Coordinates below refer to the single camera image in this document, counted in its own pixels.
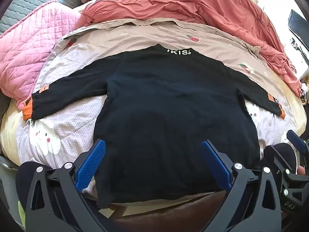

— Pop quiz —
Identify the lime green object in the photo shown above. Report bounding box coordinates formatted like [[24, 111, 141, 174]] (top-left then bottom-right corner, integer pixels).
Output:
[[17, 205, 26, 229]]

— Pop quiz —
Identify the printed bed sheet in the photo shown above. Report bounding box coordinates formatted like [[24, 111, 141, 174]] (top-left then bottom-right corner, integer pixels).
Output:
[[14, 18, 302, 199]]

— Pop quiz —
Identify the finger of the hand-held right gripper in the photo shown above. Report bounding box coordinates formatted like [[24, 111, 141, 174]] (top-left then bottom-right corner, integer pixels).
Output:
[[264, 146, 309, 199], [286, 130, 309, 155]]

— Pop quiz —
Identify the brown bed frame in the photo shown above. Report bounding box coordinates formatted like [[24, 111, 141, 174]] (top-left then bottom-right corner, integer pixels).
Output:
[[106, 191, 232, 232]]

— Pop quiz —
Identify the black sweater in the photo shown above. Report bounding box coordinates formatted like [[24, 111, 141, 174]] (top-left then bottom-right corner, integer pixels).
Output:
[[23, 44, 286, 209]]

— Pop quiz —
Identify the salmon red blanket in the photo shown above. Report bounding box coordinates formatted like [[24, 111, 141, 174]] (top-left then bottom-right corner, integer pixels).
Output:
[[81, 0, 303, 97]]

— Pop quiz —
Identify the pink quilted blanket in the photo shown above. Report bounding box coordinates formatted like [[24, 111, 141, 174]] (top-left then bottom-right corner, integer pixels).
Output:
[[0, 0, 84, 112]]

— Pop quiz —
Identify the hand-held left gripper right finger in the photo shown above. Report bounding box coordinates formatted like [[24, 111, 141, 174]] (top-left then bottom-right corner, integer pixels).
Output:
[[201, 140, 282, 232]]

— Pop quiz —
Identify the black monitor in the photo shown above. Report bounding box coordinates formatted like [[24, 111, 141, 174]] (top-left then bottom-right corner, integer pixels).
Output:
[[287, 9, 309, 46]]

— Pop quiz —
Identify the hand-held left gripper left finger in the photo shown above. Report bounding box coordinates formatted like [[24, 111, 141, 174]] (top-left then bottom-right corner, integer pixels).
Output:
[[24, 139, 107, 232]]

